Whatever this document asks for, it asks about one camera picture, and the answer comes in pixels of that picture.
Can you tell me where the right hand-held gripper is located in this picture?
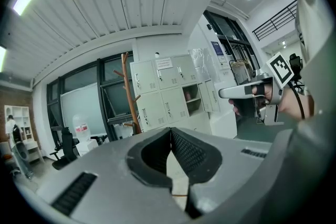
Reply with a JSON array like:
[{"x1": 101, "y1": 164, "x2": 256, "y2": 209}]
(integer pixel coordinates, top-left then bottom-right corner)
[{"x1": 218, "y1": 51, "x2": 295, "y2": 126}]

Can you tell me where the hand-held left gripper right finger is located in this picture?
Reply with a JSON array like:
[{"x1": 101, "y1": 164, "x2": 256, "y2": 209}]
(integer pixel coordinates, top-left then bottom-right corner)
[{"x1": 170, "y1": 127, "x2": 293, "y2": 218}]

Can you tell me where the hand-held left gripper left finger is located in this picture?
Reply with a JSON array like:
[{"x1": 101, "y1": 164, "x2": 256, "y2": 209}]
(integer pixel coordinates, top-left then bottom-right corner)
[{"x1": 36, "y1": 127, "x2": 191, "y2": 224}]

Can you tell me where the brown wooden coat rack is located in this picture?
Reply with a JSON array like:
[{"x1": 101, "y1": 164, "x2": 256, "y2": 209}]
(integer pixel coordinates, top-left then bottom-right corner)
[{"x1": 113, "y1": 52, "x2": 142, "y2": 135}]

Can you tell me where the person's right forearm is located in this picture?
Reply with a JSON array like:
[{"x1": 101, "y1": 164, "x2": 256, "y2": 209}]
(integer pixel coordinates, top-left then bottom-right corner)
[{"x1": 278, "y1": 88, "x2": 316, "y2": 121}]

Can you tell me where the person's right hand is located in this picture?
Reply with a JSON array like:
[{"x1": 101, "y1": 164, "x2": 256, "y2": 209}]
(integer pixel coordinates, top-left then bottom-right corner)
[{"x1": 228, "y1": 83, "x2": 274, "y2": 116}]

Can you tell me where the white water dispenser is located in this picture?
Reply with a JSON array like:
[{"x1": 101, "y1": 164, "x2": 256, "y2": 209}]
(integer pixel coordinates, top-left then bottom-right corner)
[{"x1": 78, "y1": 138, "x2": 100, "y2": 158}]

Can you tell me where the large clear water bottle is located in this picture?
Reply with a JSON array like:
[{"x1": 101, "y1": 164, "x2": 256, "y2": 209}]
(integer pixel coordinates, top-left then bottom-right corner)
[{"x1": 72, "y1": 113, "x2": 91, "y2": 143}]

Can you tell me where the black mesh office chair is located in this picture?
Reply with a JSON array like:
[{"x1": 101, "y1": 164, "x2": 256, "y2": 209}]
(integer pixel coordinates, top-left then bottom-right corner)
[{"x1": 288, "y1": 53, "x2": 306, "y2": 93}]

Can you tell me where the white paper notice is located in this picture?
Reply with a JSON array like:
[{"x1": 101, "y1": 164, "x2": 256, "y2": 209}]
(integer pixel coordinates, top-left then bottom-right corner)
[{"x1": 154, "y1": 57, "x2": 173, "y2": 69}]

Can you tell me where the grey metal locker cabinet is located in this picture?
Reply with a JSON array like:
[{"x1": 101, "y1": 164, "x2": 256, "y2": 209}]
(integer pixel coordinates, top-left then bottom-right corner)
[{"x1": 130, "y1": 54, "x2": 221, "y2": 132}]

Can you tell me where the black metal railing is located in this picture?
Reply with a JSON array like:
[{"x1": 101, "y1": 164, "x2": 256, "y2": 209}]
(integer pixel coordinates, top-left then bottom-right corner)
[{"x1": 252, "y1": 0, "x2": 299, "y2": 42}]

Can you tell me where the white shelf unit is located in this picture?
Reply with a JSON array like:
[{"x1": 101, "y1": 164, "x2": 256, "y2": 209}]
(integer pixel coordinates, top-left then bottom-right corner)
[{"x1": 4, "y1": 104, "x2": 43, "y2": 164}]

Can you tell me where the person's cream shirt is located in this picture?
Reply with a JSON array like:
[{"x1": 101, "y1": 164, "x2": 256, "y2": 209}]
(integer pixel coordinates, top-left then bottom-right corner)
[{"x1": 293, "y1": 0, "x2": 336, "y2": 92}]

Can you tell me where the blue wall poster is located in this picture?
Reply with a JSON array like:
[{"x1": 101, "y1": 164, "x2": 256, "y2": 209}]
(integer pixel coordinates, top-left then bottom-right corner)
[{"x1": 211, "y1": 41, "x2": 224, "y2": 56}]

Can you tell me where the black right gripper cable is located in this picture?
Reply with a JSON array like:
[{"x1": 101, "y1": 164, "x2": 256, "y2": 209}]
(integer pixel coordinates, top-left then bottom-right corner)
[{"x1": 287, "y1": 81, "x2": 307, "y2": 120}]

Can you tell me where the black window frame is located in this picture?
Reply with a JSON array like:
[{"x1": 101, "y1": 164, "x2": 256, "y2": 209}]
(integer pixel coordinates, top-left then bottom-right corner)
[{"x1": 46, "y1": 51, "x2": 138, "y2": 152}]

